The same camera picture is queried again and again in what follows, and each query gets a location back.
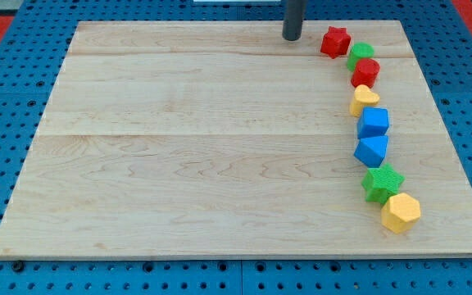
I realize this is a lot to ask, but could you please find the red star block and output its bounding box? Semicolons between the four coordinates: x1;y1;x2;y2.
320;26;352;59

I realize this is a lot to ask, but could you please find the green star block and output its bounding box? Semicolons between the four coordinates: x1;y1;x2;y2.
361;163;405;205

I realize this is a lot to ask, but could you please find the light wooden board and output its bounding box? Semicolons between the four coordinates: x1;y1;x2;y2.
0;20;472;261

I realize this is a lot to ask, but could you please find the blue triangular prism block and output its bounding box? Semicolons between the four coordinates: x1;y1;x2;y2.
353;135;388;168

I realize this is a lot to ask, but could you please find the yellow heart block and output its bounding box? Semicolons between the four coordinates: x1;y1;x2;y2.
349;84;380;117

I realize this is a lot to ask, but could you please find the blue cube block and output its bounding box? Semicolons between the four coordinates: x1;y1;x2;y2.
356;107;390;138

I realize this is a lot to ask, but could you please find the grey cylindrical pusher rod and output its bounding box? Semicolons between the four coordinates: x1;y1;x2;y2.
282;0;307;41

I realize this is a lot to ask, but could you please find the red cylinder block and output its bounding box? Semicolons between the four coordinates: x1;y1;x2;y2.
351;58;381;88

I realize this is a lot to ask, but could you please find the green cylinder block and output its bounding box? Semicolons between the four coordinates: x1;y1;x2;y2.
346;42;374;72

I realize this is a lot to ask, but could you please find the yellow hexagon block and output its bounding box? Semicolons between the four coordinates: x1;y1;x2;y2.
381;193;421;234

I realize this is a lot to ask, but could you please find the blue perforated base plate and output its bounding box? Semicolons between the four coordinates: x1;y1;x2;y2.
0;1;472;294

